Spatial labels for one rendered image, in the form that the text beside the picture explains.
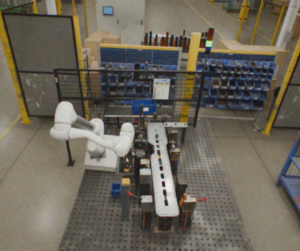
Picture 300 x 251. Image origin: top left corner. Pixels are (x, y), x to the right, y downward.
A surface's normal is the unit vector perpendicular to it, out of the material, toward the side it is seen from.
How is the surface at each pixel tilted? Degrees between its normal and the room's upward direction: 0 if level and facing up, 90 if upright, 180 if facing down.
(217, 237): 0
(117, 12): 90
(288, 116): 90
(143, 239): 0
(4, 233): 0
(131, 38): 90
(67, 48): 90
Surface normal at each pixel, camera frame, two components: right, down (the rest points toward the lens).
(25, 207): 0.04, -0.84
